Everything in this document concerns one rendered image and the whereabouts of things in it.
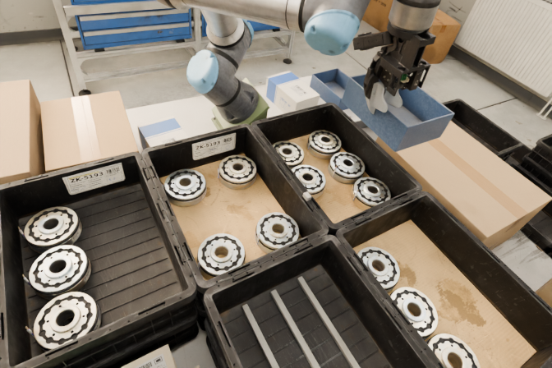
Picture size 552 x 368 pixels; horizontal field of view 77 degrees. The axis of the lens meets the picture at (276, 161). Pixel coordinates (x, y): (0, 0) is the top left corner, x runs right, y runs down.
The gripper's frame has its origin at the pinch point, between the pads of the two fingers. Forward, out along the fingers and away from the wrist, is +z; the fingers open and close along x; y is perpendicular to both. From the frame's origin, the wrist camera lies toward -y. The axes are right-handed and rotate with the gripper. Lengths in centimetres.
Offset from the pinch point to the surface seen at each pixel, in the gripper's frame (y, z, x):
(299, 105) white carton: -45, 36, 10
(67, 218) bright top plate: -13, 19, -68
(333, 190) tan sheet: -0.7, 28.4, -5.0
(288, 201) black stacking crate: 1.3, 22.3, -20.7
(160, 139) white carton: -41, 29, -43
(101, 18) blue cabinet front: -193, 56, -47
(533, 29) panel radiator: -103, 81, 270
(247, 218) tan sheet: -0.6, 25.9, -31.0
